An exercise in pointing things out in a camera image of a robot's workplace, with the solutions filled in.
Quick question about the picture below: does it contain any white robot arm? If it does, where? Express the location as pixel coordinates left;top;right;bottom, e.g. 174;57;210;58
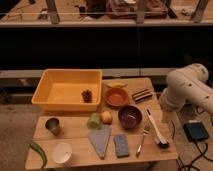
159;63;213;115

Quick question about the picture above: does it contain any red bowl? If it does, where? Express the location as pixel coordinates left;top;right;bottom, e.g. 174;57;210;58
104;88;129;107

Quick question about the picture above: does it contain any dark purple bowl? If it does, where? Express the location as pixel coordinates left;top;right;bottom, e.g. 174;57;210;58
118;105;142;129

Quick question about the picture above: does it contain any yellow banana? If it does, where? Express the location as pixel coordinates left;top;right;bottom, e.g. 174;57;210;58
107;82;127;88

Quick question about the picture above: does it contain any brown pine cone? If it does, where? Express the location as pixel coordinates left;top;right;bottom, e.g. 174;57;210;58
82;89;92;103

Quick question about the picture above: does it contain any orange peach fruit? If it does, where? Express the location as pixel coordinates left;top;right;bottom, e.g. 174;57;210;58
101;111;113;125

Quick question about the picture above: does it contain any yellow plastic tub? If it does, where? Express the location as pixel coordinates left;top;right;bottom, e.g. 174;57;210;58
31;69;102;111

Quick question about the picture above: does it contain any green round fruit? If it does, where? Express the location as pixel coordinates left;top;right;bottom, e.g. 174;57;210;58
87;113;101;129

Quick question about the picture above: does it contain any grey triangular cloth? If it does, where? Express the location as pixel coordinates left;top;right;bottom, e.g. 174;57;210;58
88;125;111;159

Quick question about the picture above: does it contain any blue sponge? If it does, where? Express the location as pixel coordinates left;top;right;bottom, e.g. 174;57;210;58
114;135;129;158

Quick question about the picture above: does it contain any metal fork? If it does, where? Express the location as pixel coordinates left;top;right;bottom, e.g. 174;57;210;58
136;124;150;158

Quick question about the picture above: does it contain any grey metal cup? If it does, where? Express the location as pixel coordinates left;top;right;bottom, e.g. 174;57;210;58
45;118;61;136

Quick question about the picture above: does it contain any green chili pepper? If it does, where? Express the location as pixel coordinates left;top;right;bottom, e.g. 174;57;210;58
30;142;47;169

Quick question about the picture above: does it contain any black box device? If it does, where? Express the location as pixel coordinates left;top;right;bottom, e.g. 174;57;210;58
183;122;209;142

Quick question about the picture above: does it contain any black cable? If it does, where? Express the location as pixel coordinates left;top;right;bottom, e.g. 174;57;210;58
170;108;213;171

